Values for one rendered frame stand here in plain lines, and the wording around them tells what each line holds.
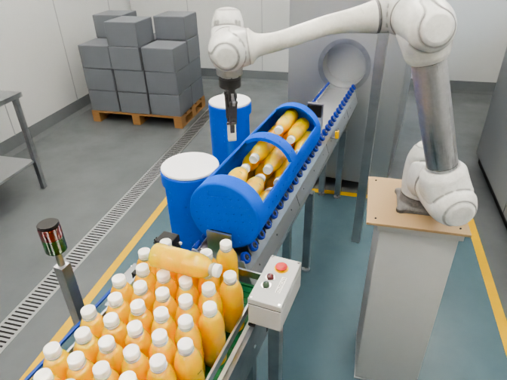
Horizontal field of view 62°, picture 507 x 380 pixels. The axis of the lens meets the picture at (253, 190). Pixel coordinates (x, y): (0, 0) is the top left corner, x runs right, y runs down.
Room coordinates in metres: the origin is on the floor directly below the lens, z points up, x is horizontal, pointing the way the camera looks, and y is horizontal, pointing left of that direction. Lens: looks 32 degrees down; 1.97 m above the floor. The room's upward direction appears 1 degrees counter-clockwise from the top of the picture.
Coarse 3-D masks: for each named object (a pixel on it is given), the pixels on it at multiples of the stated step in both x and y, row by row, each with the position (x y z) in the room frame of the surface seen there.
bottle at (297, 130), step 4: (300, 120) 1.99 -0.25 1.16; (304, 120) 1.99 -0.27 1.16; (296, 124) 1.93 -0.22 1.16; (300, 124) 1.93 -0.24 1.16; (304, 124) 1.95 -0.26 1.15; (308, 124) 1.99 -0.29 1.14; (292, 128) 1.89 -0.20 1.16; (296, 128) 1.89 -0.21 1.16; (300, 128) 1.90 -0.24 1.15; (304, 128) 1.93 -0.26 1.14; (308, 128) 1.99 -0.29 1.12; (288, 132) 1.88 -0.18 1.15; (292, 132) 1.86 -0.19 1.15; (296, 132) 1.86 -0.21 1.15; (300, 132) 1.88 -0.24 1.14; (304, 132) 1.92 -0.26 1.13; (296, 136) 1.85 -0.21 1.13; (300, 136) 1.87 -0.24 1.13; (296, 140) 1.85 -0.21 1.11
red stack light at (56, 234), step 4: (56, 228) 0.99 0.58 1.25; (60, 228) 1.01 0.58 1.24; (40, 232) 0.98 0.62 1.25; (44, 232) 0.97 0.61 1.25; (48, 232) 0.97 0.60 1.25; (52, 232) 0.98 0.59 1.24; (56, 232) 0.99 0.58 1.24; (60, 232) 1.00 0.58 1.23; (40, 236) 0.98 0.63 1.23; (44, 236) 0.97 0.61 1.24; (48, 236) 0.97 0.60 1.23; (52, 236) 0.98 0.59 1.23; (56, 236) 0.98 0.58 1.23; (60, 236) 1.00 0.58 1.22; (44, 240) 0.97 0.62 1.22; (48, 240) 0.97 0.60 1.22; (52, 240) 0.98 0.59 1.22; (56, 240) 0.98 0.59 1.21
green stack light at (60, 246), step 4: (60, 240) 0.99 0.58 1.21; (64, 240) 1.01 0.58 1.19; (44, 244) 0.98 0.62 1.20; (48, 244) 0.97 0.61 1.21; (52, 244) 0.97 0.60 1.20; (56, 244) 0.98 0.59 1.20; (60, 244) 0.99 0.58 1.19; (64, 244) 1.00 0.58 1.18; (44, 248) 0.98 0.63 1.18; (48, 248) 0.97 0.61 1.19; (52, 248) 0.97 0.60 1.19; (56, 248) 0.98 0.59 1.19; (60, 248) 0.99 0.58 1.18; (64, 248) 1.00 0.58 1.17; (48, 252) 0.97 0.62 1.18; (52, 252) 0.97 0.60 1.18; (56, 252) 0.98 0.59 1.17; (60, 252) 0.98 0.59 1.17
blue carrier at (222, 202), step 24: (264, 120) 1.91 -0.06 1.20; (312, 120) 1.95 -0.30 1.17; (240, 144) 1.67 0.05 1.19; (288, 144) 1.64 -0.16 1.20; (312, 144) 1.85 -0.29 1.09; (288, 168) 1.52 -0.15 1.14; (216, 192) 1.26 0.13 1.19; (240, 192) 1.23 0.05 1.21; (192, 216) 1.30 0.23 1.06; (216, 216) 1.26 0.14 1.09; (240, 216) 1.22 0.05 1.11; (264, 216) 1.24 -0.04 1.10; (240, 240) 1.23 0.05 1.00
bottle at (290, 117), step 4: (284, 112) 2.01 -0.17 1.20; (288, 112) 1.99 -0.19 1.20; (292, 112) 2.00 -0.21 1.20; (296, 112) 2.02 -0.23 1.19; (284, 116) 1.94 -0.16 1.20; (288, 116) 1.94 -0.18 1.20; (292, 116) 1.96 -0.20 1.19; (296, 116) 2.00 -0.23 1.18; (280, 120) 1.90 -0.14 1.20; (284, 120) 1.90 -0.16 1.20; (288, 120) 1.91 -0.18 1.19; (292, 120) 1.94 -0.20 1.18; (296, 120) 2.00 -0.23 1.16; (276, 124) 1.89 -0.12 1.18; (280, 124) 1.88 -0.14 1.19; (284, 124) 1.88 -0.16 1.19; (288, 124) 1.89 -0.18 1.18; (292, 124) 1.94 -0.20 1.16; (284, 128) 1.87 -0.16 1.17; (288, 128) 1.89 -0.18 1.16; (284, 132) 1.88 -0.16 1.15
